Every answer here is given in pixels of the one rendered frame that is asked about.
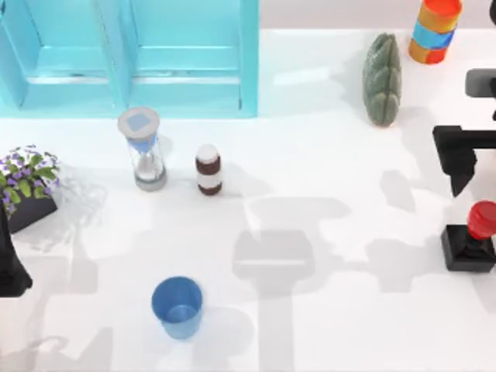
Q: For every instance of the grey rounded box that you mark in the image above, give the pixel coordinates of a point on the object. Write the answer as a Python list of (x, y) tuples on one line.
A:
[(482, 82)]

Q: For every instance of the grey-green stone sculpture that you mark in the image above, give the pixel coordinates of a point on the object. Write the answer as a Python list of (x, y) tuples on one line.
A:
[(381, 85)]

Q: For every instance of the stack of coloured rings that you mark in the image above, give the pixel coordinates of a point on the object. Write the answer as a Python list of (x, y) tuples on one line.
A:
[(434, 35)]

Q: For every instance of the red and black stamp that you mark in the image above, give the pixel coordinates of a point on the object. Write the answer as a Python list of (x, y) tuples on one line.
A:
[(480, 221)]

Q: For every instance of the brown bottle with white cap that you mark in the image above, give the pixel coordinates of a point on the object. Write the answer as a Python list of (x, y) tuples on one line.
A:
[(209, 166)]

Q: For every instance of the blue plastic cup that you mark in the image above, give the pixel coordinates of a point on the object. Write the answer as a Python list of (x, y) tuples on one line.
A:
[(176, 310)]

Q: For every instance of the blue and grey hourglass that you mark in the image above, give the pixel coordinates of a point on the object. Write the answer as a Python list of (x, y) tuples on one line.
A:
[(139, 124)]

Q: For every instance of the purple flower plant black pot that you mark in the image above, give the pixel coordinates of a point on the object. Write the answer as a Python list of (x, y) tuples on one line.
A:
[(27, 174)]

